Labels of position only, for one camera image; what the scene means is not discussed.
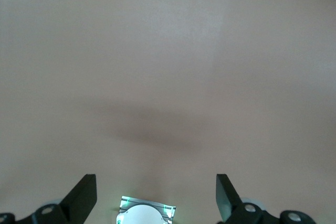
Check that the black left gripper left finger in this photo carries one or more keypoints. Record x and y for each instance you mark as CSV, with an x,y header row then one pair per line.
x,y
78,205

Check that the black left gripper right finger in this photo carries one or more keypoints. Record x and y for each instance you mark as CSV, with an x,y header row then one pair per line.
x,y
231,208

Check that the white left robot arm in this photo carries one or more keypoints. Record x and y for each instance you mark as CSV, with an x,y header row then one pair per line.
x,y
140,216

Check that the brown table cover sheet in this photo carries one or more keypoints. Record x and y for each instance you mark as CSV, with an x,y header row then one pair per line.
x,y
168,64

